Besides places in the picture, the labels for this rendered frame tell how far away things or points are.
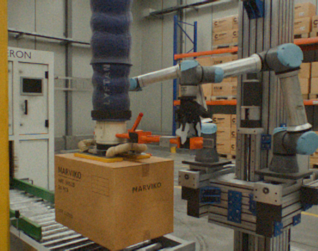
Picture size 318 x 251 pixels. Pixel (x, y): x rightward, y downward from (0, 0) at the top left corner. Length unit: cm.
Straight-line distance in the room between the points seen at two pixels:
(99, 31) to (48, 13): 1002
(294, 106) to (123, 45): 92
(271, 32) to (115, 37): 89
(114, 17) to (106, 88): 37
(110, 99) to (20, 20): 967
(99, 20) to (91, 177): 82
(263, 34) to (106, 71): 95
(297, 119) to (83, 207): 116
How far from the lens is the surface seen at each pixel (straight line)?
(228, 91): 988
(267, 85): 217
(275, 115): 216
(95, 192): 183
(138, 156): 194
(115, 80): 192
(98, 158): 188
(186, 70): 155
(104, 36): 195
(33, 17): 1169
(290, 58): 176
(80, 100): 1225
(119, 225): 176
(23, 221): 255
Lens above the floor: 136
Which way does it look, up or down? 3 degrees down
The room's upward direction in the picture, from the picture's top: 1 degrees clockwise
